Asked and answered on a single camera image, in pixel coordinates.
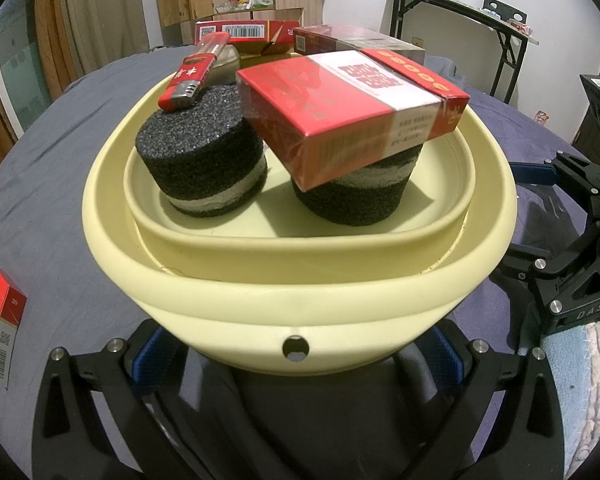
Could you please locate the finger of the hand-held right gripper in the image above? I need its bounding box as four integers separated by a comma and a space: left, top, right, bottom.
509, 152, 600, 211
500, 225, 600, 286

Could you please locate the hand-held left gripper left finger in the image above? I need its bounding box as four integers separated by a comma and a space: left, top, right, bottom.
31, 319, 196, 480

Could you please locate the yellow foldable basin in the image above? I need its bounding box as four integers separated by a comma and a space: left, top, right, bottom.
82, 47, 518, 376

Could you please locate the glossy red cigarette pack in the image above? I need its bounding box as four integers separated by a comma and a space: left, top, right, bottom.
195, 19, 301, 56

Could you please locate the large red white carton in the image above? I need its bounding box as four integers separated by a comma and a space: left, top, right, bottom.
236, 49, 471, 192

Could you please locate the black foam cylinder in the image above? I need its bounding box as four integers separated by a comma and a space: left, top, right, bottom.
135, 85, 268, 218
290, 145, 421, 226

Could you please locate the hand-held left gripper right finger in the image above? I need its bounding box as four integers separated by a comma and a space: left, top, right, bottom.
410, 324, 566, 480

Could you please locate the round metal tin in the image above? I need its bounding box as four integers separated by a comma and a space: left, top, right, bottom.
207, 45, 242, 86

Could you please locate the light quilted bear blanket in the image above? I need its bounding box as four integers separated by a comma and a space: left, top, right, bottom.
539, 321, 600, 480

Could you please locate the black folding table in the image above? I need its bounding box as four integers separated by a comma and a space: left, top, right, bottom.
376, 0, 541, 106

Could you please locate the brown wooden panel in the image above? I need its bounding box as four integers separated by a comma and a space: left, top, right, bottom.
32, 0, 83, 103

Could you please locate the beige curtain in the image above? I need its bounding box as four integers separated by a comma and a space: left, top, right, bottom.
62, 0, 151, 81

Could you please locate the gray blanket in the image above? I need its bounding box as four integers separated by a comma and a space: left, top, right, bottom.
0, 47, 191, 461

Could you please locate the red lighter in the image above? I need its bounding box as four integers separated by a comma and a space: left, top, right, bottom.
157, 31, 231, 112

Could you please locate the red white cigarette pack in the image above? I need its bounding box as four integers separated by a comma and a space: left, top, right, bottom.
0, 262, 28, 388

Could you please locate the dark red silver-top box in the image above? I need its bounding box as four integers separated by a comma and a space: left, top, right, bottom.
292, 24, 426, 66

